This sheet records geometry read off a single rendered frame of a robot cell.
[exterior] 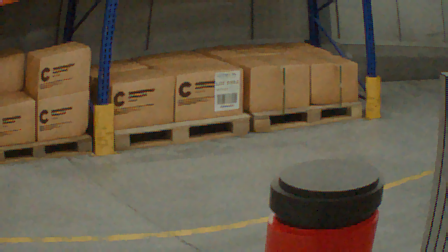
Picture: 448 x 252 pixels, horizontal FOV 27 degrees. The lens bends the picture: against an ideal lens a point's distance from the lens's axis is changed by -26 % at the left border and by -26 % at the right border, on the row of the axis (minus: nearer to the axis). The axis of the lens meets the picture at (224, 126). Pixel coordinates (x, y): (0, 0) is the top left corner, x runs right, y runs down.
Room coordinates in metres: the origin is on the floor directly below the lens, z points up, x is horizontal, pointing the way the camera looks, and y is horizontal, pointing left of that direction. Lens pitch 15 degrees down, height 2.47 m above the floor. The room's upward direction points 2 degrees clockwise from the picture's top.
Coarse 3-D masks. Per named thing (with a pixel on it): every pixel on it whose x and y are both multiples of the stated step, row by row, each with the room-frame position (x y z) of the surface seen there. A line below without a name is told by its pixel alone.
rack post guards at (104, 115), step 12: (372, 84) 9.91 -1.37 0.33; (372, 96) 9.91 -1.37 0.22; (96, 108) 8.52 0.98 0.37; (108, 108) 8.54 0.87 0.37; (372, 108) 9.91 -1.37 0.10; (96, 120) 8.52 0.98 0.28; (108, 120) 8.54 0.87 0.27; (96, 132) 8.52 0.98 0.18; (108, 132) 8.54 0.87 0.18; (96, 144) 8.52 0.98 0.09; (108, 144) 8.54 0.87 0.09; (96, 156) 8.48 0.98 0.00
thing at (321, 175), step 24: (288, 168) 0.43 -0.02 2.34; (312, 168) 0.43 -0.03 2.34; (336, 168) 0.43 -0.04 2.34; (360, 168) 0.43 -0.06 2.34; (288, 192) 0.41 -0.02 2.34; (312, 192) 0.40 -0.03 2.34; (336, 192) 0.40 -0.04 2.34; (360, 192) 0.40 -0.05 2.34; (288, 216) 0.40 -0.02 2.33; (312, 216) 0.40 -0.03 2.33; (336, 216) 0.40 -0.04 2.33; (360, 216) 0.40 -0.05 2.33
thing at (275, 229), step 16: (272, 224) 0.42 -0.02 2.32; (288, 224) 0.41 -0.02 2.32; (352, 224) 0.40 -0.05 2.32; (368, 224) 0.41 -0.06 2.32; (272, 240) 0.41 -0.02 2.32; (288, 240) 0.40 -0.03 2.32; (304, 240) 0.40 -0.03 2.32; (320, 240) 0.40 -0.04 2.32; (336, 240) 0.40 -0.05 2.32; (352, 240) 0.40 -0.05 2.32; (368, 240) 0.41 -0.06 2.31
